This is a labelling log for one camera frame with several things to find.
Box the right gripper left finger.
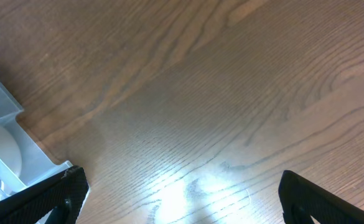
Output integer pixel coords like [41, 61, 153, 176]
[0, 166, 89, 224]

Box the clear plastic storage container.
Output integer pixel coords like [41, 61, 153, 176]
[0, 83, 74, 201]

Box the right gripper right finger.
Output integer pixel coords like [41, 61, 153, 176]
[278, 170, 364, 224]

